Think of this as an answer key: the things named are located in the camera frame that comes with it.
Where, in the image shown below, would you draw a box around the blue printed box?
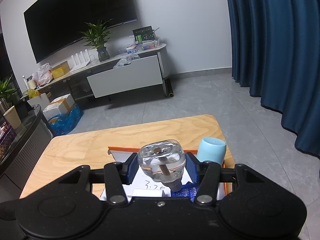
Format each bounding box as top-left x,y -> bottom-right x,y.
171,184 -> 199,202

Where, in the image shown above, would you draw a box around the light blue toothpick holder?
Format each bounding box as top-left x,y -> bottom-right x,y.
196,137 -> 227,165

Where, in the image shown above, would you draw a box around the orange white shallow box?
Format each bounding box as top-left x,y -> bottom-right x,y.
98,146 -> 230,203

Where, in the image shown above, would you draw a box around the blue plastic bag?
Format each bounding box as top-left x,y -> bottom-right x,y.
48,104 -> 83,135

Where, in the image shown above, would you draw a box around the white yellow cardboard boxes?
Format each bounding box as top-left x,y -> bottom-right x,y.
43,94 -> 75,121

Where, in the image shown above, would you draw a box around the white TV console cabinet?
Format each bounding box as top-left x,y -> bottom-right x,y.
37,43 -> 174,101

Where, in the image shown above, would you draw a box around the dark glass side table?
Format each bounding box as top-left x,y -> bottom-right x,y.
1,105 -> 54,202

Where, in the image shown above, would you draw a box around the white wifi router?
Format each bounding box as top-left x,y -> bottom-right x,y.
70,49 -> 98,73

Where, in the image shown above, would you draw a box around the yellow cardboard box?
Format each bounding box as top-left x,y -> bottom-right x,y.
50,61 -> 70,79

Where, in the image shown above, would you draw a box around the white red plastic bag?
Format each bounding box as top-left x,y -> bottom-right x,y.
32,63 -> 53,87

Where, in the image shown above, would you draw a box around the beige paper cup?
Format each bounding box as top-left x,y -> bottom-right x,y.
4,106 -> 21,129

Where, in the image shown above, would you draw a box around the black green display box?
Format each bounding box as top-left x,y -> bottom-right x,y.
132,25 -> 156,44

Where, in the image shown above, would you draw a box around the potted green plant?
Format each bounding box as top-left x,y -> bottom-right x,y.
0,75 -> 17,105
81,19 -> 112,62

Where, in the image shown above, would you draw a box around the left potted green plant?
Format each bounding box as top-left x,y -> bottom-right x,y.
0,75 -> 17,105

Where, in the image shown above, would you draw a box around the dark blue curtain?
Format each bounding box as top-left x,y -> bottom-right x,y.
227,0 -> 319,157

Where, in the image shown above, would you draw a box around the wall mounted black television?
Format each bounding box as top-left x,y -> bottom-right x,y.
24,0 -> 137,62

